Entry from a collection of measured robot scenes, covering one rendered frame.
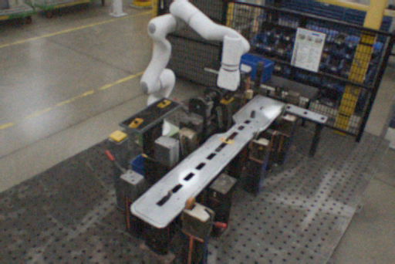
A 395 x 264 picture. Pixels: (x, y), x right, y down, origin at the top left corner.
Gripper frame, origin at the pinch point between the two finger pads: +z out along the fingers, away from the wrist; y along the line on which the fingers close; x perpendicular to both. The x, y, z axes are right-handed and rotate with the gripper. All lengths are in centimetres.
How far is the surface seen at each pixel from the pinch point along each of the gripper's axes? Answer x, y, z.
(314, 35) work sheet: 102, 17, -14
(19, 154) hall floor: -6, -215, 127
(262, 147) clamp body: 3.9, 22.2, 25.6
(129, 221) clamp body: -61, -16, 47
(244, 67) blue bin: 84, -26, 18
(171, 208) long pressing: -58, 6, 27
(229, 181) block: -31.5, 19.9, 24.6
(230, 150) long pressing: -5.6, 7.6, 27.6
